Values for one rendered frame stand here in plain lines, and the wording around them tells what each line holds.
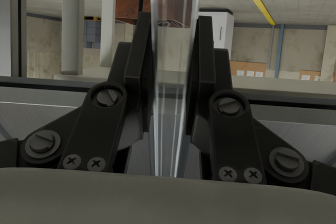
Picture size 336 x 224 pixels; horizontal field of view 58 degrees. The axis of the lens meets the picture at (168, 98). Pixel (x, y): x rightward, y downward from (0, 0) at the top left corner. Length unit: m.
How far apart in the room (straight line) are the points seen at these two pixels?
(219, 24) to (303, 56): 3.37
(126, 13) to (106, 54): 2.41
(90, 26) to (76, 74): 10.11
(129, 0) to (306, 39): 6.76
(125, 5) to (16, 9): 2.80
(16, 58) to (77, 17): 0.15
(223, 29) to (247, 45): 2.85
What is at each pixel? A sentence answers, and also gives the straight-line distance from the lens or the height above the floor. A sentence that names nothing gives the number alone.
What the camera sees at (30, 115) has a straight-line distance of 0.18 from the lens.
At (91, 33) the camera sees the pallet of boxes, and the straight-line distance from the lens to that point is 10.62.
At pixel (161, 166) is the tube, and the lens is 0.19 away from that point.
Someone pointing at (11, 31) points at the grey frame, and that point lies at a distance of 0.44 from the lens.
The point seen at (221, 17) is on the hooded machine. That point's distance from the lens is 6.66.
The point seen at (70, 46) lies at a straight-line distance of 0.56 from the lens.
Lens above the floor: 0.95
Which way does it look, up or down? 9 degrees up
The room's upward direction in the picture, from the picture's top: 176 degrees counter-clockwise
